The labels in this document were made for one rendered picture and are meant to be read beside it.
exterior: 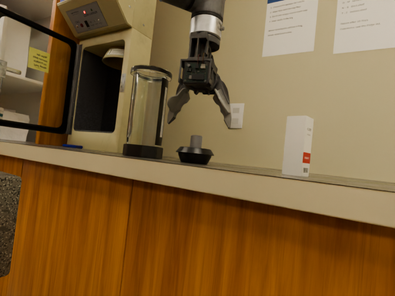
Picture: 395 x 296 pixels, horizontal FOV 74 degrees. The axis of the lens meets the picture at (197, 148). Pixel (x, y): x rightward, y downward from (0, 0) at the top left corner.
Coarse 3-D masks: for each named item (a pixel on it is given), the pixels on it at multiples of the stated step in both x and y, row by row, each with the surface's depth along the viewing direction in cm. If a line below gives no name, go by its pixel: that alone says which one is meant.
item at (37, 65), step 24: (0, 24) 88; (24, 24) 94; (0, 48) 89; (24, 48) 95; (48, 48) 102; (24, 72) 96; (48, 72) 103; (0, 96) 90; (24, 96) 96; (48, 96) 103; (24, 120) 97; (48, 120) 104
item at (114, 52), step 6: (114, 48) 106; (120, 48) 106; (108, 54) 106; (114, 54) 105; (120, 54) 105; (102, 60) 110; (108, 60) 115; (114, 60) 117; (120, 60) 119; (114, 66) 118; (120, 66) 120
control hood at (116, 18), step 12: (72, 0) 99; (84, 0) 97; (96, 0) 94; (108, 0) 92; (120, 0) 92; (132, 0) 97; (108, 12) 96; (120, 12) 93; (132, 12) 97; (108, 24) 99; (120, 24) 97; (84, 36) 110
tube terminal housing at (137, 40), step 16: (144, 0) 102; (144, 16) 102; (112, 32) 103; (128, 32) 98; (144, 32) 103; (96, 48) 112; (128, 48) 97; (144, 48) 103; (80, 64) 112; (128, 64) 97; (144, 64) 104; (128, 80) 98; (128, 96) 98; (128, 112) 99; (80, 144) 108; (96, 144) 102; (112, 144) 98
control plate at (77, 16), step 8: (80, 8) 100; (88, 8) 98; (96, 8) 97; (72, 16) 105; (80, 16) 103; (88, 16) 101; (96, 16) 99; (72, 24) 108; (96, 24) 102; (104, 24) 100; (80, 32) 109
